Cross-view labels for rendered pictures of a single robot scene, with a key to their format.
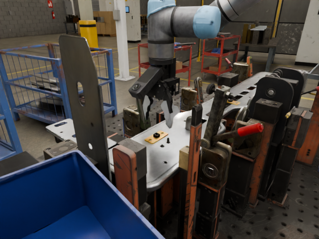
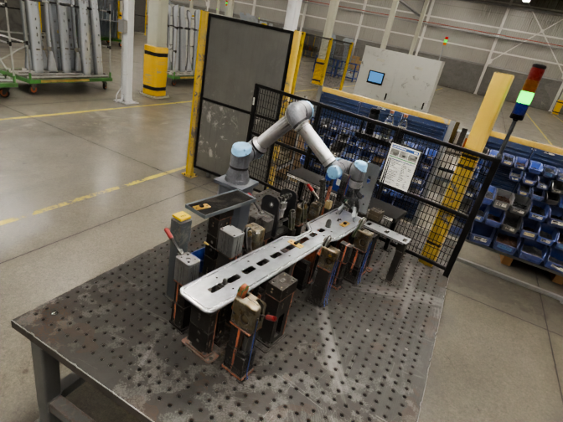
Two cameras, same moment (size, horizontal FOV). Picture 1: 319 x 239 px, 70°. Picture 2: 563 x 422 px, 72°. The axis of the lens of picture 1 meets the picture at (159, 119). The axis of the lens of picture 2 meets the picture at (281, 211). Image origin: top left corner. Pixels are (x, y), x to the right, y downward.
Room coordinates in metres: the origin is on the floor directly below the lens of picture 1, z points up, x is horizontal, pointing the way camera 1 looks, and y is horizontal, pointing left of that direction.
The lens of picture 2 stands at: (2.72, -0.69, 1.99)
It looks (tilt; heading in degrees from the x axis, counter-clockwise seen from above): 25 degrees down; 172
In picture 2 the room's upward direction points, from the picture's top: 12 degrees clockwise
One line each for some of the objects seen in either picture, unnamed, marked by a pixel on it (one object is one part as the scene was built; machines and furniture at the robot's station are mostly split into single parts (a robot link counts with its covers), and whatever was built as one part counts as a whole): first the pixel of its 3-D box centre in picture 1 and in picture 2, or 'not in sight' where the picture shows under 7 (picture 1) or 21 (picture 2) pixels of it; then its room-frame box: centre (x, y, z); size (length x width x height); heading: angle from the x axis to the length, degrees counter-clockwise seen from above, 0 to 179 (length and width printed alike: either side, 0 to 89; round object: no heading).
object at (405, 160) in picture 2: not in sight; (400, 167); (0.26, 0.40, 1.30); 0.23 x 0.02 x 0.31; 50
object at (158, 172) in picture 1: (230, 101); (294, 246); (1.00, -0.33, 1.00); 1.38 x 0.22 x 0.02; 140
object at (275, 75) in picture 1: (267, 134); (274, 231); (0.77, -0.42, 0.94); 0.18 x 0.13 x 0.49; 140
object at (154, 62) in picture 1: (162, 78); (351, 196); (0.68, -0.01, 1.19); 0.09 x 0.08 x 0.12; 140
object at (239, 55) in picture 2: not in sight; (237, 113); (-1.91, -0.76, 1.00); 1.34 x 0.14 x 2.00; 59
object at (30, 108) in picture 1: (60, 86); not in sight; (2.90, 1.31, 0.47); 1.20 x 0.80 x 0.95; 60
